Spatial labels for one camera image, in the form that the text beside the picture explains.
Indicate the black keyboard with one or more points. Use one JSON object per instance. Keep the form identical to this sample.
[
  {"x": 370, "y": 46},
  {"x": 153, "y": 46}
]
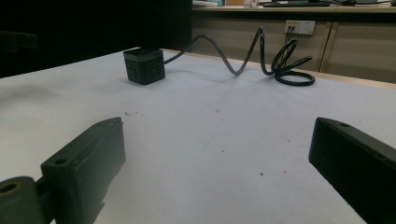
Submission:
[{"x": 295, "y": 4}]

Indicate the white wall socket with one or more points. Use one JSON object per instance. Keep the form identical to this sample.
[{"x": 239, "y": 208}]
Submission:
[{"x": 299, "y": 27}]

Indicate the black curtain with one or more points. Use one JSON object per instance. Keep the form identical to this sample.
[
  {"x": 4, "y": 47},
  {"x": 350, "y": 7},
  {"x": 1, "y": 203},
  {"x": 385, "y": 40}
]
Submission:
[{"x": 93, "y": 28}]

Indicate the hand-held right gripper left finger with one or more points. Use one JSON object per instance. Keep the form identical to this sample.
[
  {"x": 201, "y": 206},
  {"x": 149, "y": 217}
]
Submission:
[{"x": 84, "y": 168}]

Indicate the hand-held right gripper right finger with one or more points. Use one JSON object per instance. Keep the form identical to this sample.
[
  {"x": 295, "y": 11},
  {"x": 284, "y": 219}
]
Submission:
[{"x": 358, "y": 161}]

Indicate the black cube power socket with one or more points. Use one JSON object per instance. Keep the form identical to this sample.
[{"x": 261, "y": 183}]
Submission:
[{"x": 144, "y": 66}]

